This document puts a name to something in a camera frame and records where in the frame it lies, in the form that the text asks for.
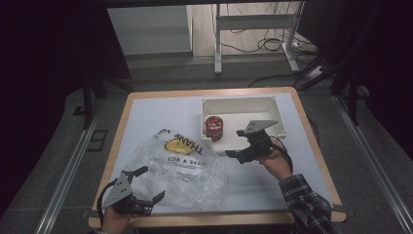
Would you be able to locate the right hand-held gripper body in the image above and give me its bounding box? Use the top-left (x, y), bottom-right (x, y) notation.
top-left (237, 119), bottom-right (279, 165)

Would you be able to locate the white metal desk frame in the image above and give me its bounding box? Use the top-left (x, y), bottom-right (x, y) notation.
top-left (213, 1), bottom-right (302, 75)

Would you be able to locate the bundle of floor cables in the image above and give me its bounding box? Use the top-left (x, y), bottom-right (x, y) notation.
top-left (223, 27), bottom-right (320, 66)

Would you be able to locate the clear plastic bag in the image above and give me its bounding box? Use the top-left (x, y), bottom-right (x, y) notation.
top-left (125, 128), bottom-right (228, 211)

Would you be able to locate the white plastic box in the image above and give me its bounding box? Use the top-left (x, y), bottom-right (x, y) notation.
top-left (200, 96), bottom-right (287, 154)

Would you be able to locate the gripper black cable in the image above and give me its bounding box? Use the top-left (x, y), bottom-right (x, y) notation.
top-left (271, 141), bottom-right (295, 174)
top-left (96, 178), bottom-right (120, 226)

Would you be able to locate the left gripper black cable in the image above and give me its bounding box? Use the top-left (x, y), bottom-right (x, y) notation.
top-left (96, 178), bottom-right (120, 226)

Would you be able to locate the metal floor rail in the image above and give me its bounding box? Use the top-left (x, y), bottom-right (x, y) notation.
top-left (333, 95), bottom-right (413, 234)
top-left (34, 99), bottom-right (102, 234)

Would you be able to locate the white table mat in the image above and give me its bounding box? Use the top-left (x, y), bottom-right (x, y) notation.
top-left (109, 92), bottom-right (333, 215)

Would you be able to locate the grey partition panel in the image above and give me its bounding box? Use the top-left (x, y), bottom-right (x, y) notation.
top-left (106, 4), bottom-right (193, 57)

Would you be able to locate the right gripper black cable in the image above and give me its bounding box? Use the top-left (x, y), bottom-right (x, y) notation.
top-left (271, 141), bottom-right (295, 174)

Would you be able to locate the person's right hand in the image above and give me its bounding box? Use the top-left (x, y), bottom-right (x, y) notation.
top-left (258, 139), bottom-right (293, 181)

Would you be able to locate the person's left hand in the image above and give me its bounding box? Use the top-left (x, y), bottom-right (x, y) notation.
top-left (100, 204), bottom-right (139, 234)

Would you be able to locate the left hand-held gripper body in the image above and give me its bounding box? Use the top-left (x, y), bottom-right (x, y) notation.
top-left (102, 174), bottom-right (154, 216)

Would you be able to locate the red-lidded brown candy jar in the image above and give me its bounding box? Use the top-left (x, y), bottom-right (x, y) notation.
top-left (204, 115), bottom-right (224, 142)

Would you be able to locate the black stand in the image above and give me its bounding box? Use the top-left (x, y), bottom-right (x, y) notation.
top-left (330, 62), bottom-right (362, 128)
top-left (81, 72), bottom-right (110, 131)

